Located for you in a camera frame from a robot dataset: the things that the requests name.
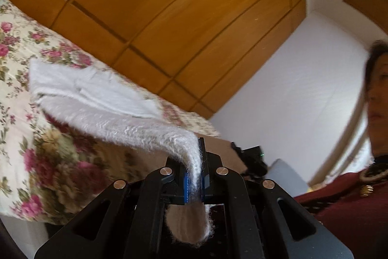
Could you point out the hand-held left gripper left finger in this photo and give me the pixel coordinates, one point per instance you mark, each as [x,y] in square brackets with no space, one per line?
[187,190]

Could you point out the pale grey cushion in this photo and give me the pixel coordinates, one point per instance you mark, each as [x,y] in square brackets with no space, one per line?
[286,178]

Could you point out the white knit sweater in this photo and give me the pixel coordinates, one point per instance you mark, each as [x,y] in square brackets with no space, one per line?
[100,113]

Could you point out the wooden wardrobe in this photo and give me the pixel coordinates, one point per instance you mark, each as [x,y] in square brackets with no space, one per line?
[169,22]

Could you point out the person's dark red sweater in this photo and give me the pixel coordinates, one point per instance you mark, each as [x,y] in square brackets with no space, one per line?
[342,213]

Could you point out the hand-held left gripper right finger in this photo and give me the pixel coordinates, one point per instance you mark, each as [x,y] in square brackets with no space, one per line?
[208,177]

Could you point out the person's head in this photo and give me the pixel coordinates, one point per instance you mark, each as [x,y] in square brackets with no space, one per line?
[379,101]

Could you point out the floral bedspread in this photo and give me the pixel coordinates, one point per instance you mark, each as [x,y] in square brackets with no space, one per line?
[39,131]

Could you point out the white bed base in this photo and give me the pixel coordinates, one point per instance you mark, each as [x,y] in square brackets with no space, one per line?
[21,231]

